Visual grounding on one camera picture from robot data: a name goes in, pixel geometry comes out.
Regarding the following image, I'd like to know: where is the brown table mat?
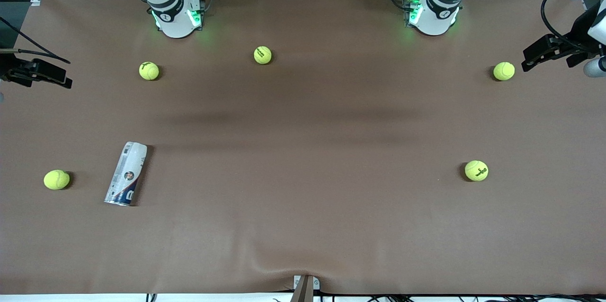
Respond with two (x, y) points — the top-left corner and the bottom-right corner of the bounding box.
(0, 0), (606, 295)

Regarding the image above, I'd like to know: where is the yellow-green tennis ball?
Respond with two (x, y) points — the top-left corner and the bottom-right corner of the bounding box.
(139, 61), (160, 81)
(464, 160), (489, 182)
(44, 169), (71, 191)
(253, 45), (273, 65)
(493, 62), (516, 81)

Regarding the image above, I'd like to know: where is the grey metal mount bracket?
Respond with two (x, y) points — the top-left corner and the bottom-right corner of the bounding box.
(293, 275), (321, 302)

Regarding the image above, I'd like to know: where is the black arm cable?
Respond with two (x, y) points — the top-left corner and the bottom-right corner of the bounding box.
(541, 0), (598, 52)
(0, 17), (71, 64)

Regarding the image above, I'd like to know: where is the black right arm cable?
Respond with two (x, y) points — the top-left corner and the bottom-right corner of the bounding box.
(0, 17), (71, 64)

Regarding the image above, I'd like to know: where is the white navy tennis ball can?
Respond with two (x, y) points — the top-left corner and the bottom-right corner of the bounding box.
(104, 141), (148, 207)

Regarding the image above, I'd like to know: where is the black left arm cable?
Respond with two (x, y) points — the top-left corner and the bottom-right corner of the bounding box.
(541, 0), (598, 52)

